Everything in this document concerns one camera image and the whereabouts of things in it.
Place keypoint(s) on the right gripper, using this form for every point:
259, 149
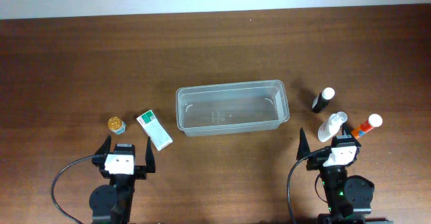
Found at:
312, 163

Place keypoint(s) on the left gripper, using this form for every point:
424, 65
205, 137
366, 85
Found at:
141, 173

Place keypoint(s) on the white spray bottle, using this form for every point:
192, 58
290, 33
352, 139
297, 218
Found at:
331, 126

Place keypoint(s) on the gold lid small jar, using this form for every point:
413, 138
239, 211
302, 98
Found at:
116, 125

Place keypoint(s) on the white green medicine box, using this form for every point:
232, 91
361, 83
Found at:
155, 131

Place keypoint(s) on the black bottle white cap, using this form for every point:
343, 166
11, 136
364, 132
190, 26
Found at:
322, 100

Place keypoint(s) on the orange tube white cap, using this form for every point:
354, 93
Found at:
374, 121

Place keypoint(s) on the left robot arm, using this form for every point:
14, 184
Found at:
112, 202

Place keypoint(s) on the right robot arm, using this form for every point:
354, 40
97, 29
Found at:
348, 197

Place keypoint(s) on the clear plastic container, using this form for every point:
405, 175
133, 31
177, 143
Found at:
231, 108

